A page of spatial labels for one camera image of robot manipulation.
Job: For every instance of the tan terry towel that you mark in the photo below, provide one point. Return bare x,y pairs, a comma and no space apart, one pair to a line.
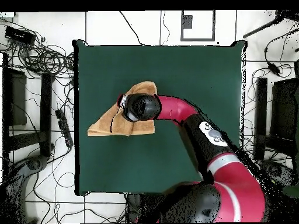
105,126

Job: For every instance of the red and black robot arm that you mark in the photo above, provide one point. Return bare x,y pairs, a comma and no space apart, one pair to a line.
175,107

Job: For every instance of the dark green table cloth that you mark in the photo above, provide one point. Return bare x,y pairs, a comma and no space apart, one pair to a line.
98,65

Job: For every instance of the black power strip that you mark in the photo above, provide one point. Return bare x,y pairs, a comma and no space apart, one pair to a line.
64,127

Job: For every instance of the dark grey small box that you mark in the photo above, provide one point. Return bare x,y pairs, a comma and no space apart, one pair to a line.
187,21

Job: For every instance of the grey chair base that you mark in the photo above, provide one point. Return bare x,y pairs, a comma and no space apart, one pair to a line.
278,170
35,163

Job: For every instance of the black power adapter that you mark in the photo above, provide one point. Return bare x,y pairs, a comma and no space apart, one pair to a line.
273,68

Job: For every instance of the black rod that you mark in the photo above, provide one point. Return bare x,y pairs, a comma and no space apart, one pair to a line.
261,28

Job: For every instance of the dark green object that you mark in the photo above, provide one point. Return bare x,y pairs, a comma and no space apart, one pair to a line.
290,191

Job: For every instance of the grey square floor frame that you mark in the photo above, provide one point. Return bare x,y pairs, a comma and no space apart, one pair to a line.
198,40

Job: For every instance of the black network switch box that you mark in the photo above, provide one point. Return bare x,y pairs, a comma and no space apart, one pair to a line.
19,35

